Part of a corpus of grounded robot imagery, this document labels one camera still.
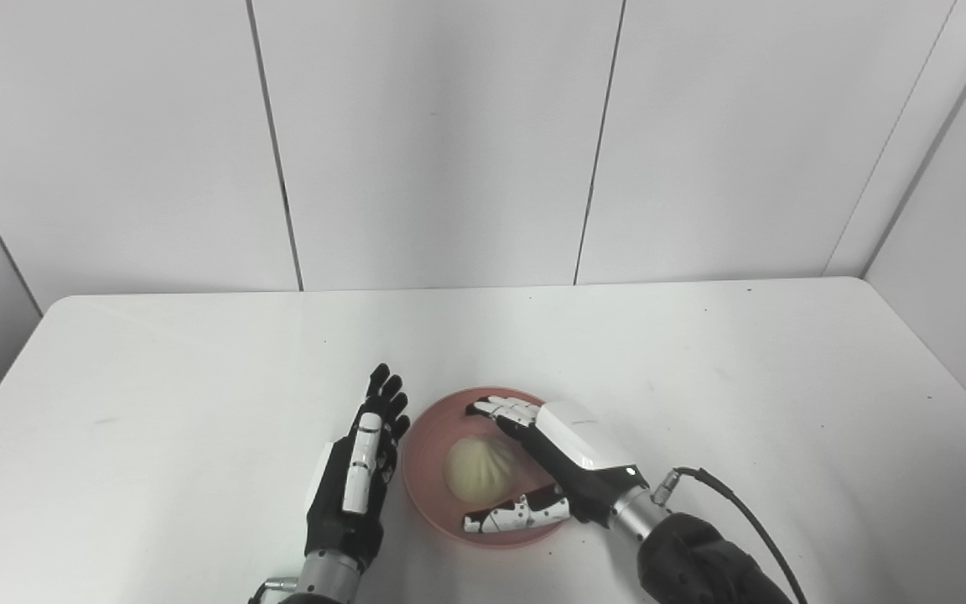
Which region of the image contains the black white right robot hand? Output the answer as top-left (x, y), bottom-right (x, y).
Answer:
top-left (462, 396), bottom-right (650, 535)

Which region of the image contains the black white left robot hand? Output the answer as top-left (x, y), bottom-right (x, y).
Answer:
top-left (304, 362), bottom-right (411, 572)

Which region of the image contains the pink round plate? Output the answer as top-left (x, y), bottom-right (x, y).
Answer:
top-left (402, 386), bottom-right (573, 549)

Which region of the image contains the cream steamed bun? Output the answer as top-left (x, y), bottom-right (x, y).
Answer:
top-left (444, 435), bottom-right (522, 508)

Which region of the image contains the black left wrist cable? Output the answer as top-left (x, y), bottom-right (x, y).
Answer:
top-left (248, 575), bottom-right (300, 604)

